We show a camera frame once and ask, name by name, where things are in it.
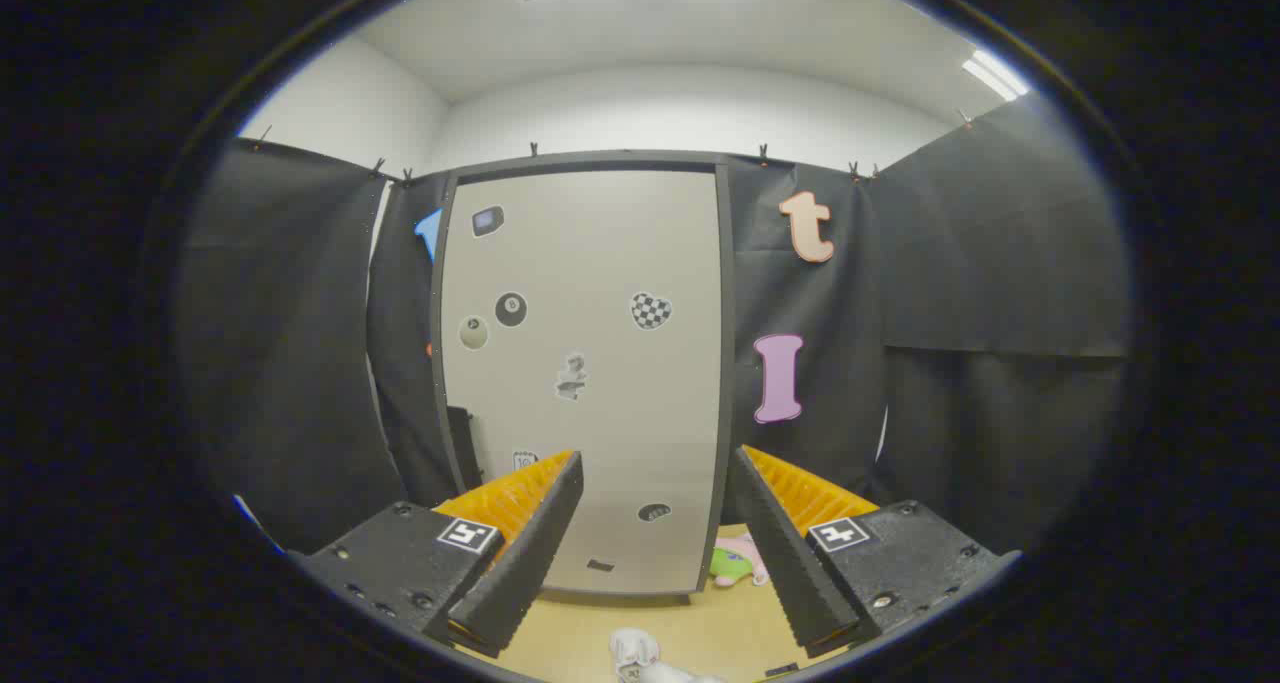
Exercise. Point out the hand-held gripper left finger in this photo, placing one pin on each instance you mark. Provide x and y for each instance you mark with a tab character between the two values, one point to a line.
530	553

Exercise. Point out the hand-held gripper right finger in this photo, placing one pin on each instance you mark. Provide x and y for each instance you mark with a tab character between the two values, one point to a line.
785	553

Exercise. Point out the white shoe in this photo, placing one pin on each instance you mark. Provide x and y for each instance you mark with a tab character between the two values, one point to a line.
634	648

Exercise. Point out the grey shoe cabinet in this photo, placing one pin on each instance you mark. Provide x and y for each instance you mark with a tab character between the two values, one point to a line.
727	363

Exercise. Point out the white shoe cabinet door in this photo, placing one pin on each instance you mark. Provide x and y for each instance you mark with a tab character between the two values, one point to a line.
600	263

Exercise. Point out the pink green plush toy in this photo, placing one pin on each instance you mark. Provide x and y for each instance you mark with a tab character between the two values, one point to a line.
735	563

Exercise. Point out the black backdrop cloth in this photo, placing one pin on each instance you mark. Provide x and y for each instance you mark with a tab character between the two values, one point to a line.
1000	263

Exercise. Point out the row of cloth clips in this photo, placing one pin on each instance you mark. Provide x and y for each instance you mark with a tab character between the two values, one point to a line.
534	149

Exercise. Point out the small ceiling light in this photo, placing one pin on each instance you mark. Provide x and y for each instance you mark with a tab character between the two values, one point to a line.
995	73

